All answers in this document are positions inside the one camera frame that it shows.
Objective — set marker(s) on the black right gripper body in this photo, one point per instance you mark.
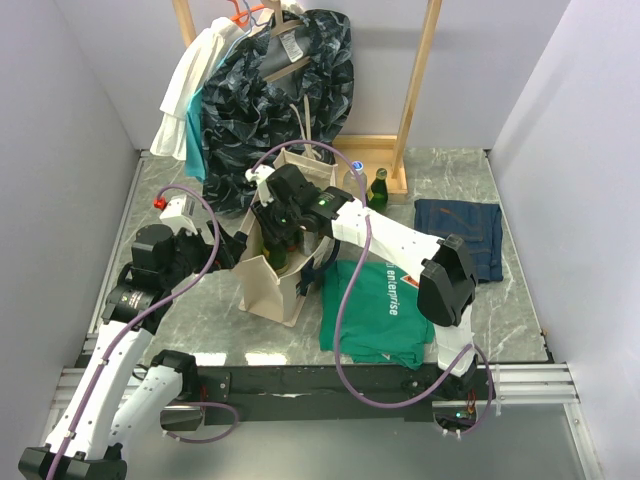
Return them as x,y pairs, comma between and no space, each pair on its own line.
279,221

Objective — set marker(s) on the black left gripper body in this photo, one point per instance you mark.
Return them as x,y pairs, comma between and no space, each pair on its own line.
192,254

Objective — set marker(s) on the beige canvas tote bag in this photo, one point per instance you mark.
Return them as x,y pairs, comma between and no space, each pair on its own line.
266,293

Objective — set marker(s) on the green glass bottle gold cap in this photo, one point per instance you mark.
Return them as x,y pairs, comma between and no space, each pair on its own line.
276,255

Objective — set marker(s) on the clear water bottle blue cap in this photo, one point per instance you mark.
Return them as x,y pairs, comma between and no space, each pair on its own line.
355,180

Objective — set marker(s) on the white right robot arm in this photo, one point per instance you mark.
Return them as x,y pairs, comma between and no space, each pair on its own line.
443,268

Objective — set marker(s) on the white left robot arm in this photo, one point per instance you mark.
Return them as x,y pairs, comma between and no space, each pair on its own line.
101,420

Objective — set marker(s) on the red white beverage can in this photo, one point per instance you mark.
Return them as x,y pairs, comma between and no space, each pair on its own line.
310,240

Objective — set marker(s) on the teal hanging garment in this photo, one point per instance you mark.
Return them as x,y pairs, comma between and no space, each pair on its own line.
195,165

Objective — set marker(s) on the dark patterned hanging shirt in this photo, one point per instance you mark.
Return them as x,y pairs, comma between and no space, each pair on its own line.
243,116

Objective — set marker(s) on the wooden clothes rack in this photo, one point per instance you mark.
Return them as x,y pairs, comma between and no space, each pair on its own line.
378,151

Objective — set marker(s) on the green printed t-shirt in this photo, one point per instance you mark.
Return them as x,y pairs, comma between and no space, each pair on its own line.
381,322

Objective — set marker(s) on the white hanging garment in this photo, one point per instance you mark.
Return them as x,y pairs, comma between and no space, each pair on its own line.
197,62

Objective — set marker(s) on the wooden clothes hanger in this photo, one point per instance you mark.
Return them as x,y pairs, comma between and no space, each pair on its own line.
284,31

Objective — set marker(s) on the folded blue jeans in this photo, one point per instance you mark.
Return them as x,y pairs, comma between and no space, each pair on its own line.
478,224

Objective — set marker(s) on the orange clothes hanger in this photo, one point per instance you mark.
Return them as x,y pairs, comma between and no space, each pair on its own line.
242,17

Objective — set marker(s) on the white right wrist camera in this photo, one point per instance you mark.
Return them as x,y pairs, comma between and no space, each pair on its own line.
259,176

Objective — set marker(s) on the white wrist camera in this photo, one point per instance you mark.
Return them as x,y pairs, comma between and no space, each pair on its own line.
177,213
259,176

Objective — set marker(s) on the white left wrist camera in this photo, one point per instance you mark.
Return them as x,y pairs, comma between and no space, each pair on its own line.
177,213

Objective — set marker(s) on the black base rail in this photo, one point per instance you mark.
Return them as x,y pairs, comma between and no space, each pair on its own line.
315,392

